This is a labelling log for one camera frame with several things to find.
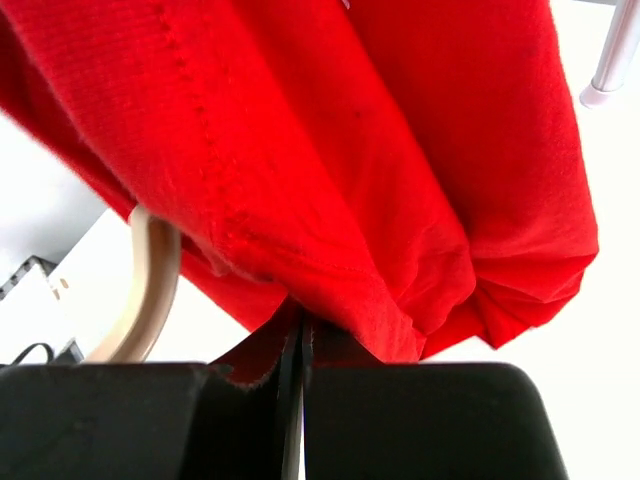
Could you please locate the red t shirt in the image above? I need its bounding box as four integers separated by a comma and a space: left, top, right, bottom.
1, 1, 599, 362

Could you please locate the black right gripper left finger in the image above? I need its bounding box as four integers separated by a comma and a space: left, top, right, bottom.
1, 302, 301, 479

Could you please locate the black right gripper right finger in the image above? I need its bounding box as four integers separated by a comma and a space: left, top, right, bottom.
301, 316, 568, 479

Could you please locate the white clothes rack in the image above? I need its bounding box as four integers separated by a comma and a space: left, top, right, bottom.
579, 0, 639, 109

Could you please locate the beige wooden hanger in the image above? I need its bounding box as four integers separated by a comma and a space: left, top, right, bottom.
85, 205, 181, 363

